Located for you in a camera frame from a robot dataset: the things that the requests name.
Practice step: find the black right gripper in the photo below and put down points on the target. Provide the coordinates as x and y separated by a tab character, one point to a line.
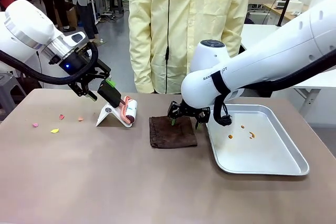
181	110

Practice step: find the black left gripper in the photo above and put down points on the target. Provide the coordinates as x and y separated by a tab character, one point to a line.
78	64

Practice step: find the dark brown cloth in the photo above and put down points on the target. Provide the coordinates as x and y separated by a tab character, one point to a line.
170	136

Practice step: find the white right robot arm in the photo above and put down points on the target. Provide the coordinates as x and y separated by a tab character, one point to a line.
262	56

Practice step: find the white folded roller stand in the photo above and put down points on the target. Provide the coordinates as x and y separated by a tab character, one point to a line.
105	115

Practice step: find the red paper scrap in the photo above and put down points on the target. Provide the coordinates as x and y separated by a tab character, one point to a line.
61	116

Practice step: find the yellow paper scrap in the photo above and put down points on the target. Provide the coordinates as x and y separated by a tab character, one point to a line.
54	130

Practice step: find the brown cardboard box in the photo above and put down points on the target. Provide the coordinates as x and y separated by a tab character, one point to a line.
71	15

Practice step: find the person in grey top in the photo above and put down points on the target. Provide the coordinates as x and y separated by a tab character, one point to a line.
84	6

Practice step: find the silver metal tray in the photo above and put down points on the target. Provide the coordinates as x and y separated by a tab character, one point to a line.
262	155

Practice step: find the grey metal stool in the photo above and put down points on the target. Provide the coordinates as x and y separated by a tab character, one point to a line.
8	85

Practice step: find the person in black trousers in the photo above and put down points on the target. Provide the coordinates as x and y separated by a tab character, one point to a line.
56	3

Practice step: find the person in yellow shirt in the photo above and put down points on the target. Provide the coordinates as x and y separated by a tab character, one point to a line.
189	24

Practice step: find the wooden background desk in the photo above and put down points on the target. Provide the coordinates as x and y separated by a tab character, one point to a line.
273	9

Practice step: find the white tissue box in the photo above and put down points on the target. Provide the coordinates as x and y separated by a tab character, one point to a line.
296	3

